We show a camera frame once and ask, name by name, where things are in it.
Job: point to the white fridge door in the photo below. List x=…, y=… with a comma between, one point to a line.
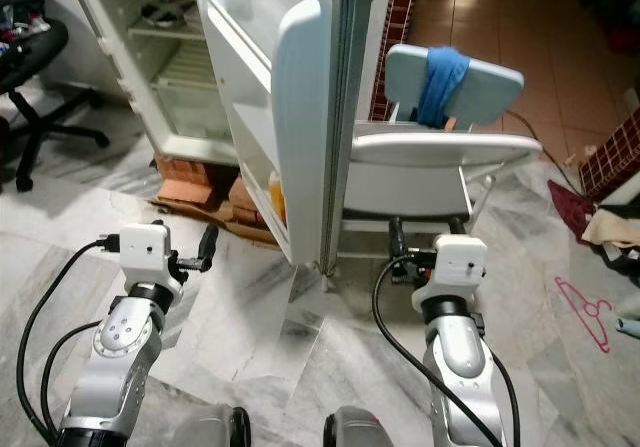
x=310, y=117

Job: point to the white fridge cabinet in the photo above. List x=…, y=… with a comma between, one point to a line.
x=105, y=37

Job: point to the white folding table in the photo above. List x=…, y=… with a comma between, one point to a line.
x=430, y=162

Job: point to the orange juice bottle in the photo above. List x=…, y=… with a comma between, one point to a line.
x=276, y=197

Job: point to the dark red cloth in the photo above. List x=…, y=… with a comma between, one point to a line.
x=568, y=207

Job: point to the blue cloth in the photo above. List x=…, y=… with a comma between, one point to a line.
x=442, y=87

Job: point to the light blue board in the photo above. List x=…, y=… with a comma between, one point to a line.
x=495, y=87

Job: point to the beige cloth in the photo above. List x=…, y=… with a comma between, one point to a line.
x=610, y=227

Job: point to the pink clothes hanger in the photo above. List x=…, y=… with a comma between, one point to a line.
x=588, y=315

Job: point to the grey left robot leg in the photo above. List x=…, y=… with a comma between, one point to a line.
x=210, y=427

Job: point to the grey robot leg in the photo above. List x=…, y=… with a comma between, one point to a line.
x=210, y=427
x=358, y=429

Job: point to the grey right robot leg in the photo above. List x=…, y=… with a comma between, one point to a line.
x=358, y=429

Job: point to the black office chair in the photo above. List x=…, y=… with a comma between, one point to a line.
x=40, y=57

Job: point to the black bag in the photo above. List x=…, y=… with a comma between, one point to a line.
x=20, y=7

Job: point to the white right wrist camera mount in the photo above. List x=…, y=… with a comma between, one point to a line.
x=460, y=265

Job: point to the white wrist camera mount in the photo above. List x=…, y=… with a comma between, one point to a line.
x=460, y=265
x=146, y=253

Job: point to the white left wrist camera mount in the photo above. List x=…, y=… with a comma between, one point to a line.
x=146, y=253

